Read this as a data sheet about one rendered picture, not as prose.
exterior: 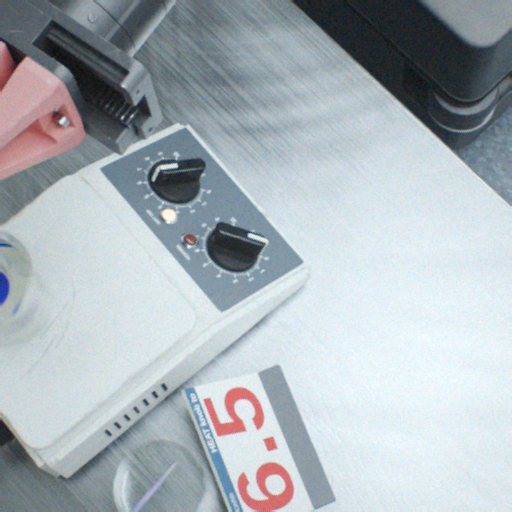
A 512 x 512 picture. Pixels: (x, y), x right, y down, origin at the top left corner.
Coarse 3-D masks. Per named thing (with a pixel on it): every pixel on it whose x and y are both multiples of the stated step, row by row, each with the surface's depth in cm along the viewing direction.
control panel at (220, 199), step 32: (128, 160) 82; (128, 192) 81; (224, 192) 83; (160, 224) 80; (192, 224) 81; (256, 224) 83; (192, 256) 80; (288, 256) 82; (224, 288) 79; (256, 288) 80
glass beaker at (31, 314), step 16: (0, 224) 70; (0, 240) 72; (16, 240) 70; (32, 272) 70; (32, 288) 71; (48, 288) 75; (32, 304) 72; (48, 304) 75; (0, 320) 69; (16, 320) 71; (32, 320) 73; (0, 336) 73; (16, 336) 74; (32, 336) 75
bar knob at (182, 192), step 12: (156, 168) 81; (168, 168) 80; (180, 168) 81; (192, 168) 81; (204, 168) 81; (156, 180) 81; (168, 180) 81; (180, 180) 81; (192, 180) 82; (156, 192) 81; (168, 192) 81; (180, 192) 81; (192, 192) 82
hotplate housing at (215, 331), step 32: (128, 224) 80; (160, 256) 79; (192, 288) 78; (288, 288) 82; (224, 320) 78; (256, 320) 83; (192, 352) 78; (160, 384) 78; (0, 416) 77; (96, 416) 76; (128, 416) 79; (32, 448) 76; (64, 448) 76; (96, 448) 80
